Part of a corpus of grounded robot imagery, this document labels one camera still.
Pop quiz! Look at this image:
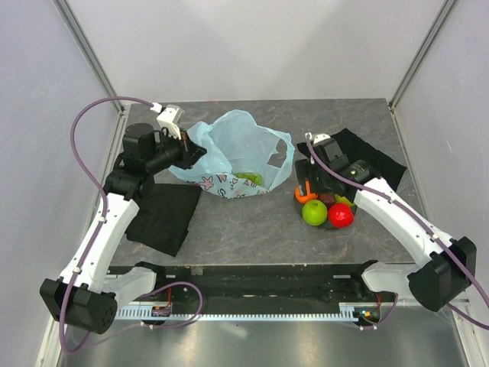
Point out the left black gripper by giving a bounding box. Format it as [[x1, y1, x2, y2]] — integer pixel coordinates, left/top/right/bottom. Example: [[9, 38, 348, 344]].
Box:
[[145, 126, 206, 174]]

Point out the green apple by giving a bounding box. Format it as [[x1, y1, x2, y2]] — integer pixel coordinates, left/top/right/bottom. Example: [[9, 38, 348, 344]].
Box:
[[302, 200, 328, 226]]

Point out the green grape bunch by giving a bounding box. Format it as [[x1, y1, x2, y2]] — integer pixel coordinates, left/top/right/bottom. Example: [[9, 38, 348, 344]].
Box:
[[234, 173, 263, 186]]

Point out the light blue plastic bag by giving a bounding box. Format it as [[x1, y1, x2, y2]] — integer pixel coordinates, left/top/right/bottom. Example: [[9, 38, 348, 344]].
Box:
[[169, 109, 295, 199]]

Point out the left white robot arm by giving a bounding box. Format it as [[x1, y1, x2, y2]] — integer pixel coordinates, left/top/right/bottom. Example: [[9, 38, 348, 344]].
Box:
[[40, 123, 206, 334]]

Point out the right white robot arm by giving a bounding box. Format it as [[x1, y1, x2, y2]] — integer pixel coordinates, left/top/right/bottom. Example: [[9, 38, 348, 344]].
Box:
[[295, 133, 477, 312]]

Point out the orange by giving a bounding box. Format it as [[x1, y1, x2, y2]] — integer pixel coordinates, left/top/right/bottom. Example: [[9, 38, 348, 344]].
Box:
[[294, 187, 318, 204]]

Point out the dark fruit plate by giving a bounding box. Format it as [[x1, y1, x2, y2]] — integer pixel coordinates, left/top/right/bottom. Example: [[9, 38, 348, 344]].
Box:
[[293, 187, 360, 230]]

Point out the dark purple plum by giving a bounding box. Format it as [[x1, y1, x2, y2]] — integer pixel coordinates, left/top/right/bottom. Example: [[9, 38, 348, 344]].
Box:
[[318, 193, 336, 209]]

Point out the green pear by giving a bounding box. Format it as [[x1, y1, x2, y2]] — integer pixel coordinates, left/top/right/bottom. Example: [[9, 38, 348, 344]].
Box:
[[334, 194, 355, 207]]

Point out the red apple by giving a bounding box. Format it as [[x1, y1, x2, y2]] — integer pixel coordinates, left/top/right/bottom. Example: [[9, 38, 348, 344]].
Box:
[[328, 203, 355, 228]]

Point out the left black cloth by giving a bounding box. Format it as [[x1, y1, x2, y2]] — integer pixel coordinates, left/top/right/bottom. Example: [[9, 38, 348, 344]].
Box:
[[125, 183, 202, 257]]

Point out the black cloth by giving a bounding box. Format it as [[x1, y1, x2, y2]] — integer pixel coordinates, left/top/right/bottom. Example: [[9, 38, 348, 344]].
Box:
[[296, 128, 406, 196], [125, 183, 202, 257]]

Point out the right black cloth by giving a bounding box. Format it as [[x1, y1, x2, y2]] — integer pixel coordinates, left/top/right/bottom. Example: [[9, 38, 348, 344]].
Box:
[[296, 128, 406, 196]]

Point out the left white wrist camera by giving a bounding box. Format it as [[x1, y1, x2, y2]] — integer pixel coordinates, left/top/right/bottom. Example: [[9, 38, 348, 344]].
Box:
[[151, 102, 184, 140]]

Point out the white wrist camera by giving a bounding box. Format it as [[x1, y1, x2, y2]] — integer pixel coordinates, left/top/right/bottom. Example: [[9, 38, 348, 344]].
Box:
[[305, 132, 331, 146], [151, 102, 184, 140]]

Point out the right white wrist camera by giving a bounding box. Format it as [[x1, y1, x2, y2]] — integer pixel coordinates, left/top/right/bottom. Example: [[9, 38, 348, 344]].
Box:
[[305, 132, 331, 146]]

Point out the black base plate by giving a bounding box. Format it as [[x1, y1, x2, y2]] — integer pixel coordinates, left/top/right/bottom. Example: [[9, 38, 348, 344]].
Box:
[[114, 262, 398, 307]]

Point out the toothed cable duct rail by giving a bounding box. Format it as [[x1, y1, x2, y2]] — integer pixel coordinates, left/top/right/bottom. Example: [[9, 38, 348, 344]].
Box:
[[115, 305, 372, 322]]

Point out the left aluminium corner post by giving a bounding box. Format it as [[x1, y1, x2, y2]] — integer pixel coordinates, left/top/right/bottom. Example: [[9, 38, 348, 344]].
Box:
[[52, 0, 117, 97]]

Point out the aluminium corner post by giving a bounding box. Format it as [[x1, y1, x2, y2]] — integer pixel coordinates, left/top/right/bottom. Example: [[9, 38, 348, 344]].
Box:
[[388, 0, 459, 112], [52, 0, 117, 97]]

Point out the right aluminium corner post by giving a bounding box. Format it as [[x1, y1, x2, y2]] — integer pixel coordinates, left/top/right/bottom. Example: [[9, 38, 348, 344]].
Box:
[[388, 0, 459, 112]]

